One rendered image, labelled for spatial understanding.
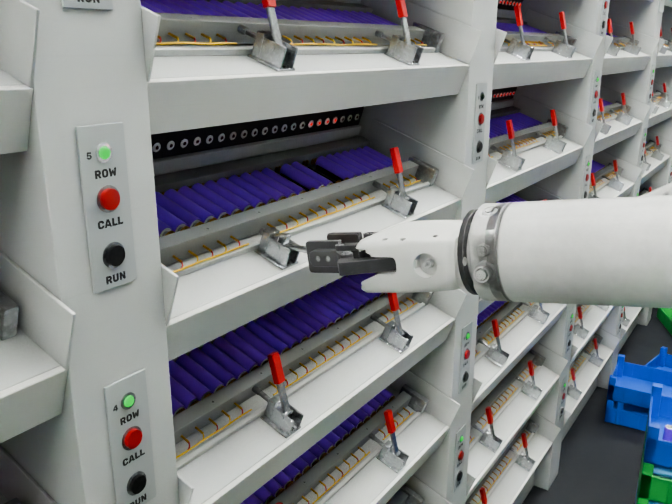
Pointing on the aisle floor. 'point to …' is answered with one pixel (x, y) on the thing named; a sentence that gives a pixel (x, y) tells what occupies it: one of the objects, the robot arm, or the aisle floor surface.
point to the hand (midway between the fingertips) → (336, 252)
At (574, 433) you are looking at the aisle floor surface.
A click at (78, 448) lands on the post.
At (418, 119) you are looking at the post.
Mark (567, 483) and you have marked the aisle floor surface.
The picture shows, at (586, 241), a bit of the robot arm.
